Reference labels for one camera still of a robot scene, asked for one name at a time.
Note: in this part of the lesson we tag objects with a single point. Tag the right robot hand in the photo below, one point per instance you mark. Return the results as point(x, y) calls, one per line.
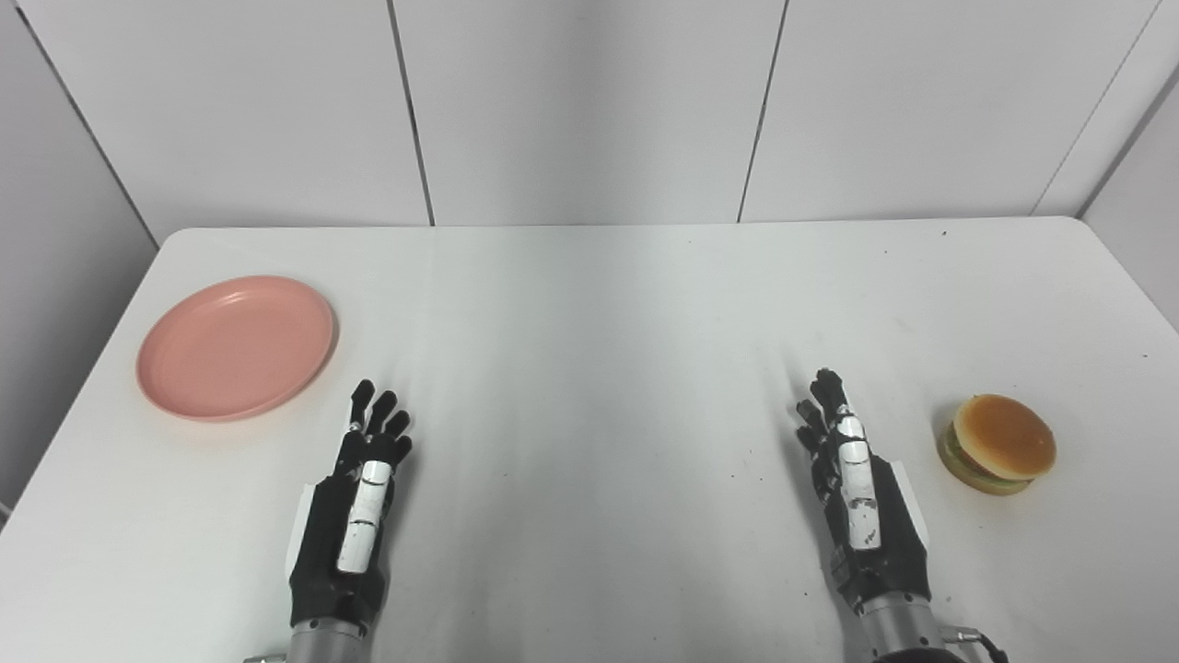
point(866, 516)

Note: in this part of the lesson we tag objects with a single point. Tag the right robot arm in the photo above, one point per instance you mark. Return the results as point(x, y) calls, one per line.
point(907, 631)

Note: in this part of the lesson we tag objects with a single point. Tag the pink plate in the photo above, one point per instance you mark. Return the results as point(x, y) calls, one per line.
point(237, 348)

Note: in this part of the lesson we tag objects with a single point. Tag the toy hamburger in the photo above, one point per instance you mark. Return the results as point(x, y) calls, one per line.
point(999, 442)

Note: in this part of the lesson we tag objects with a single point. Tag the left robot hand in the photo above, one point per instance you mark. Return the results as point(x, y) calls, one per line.
point(341, 534)

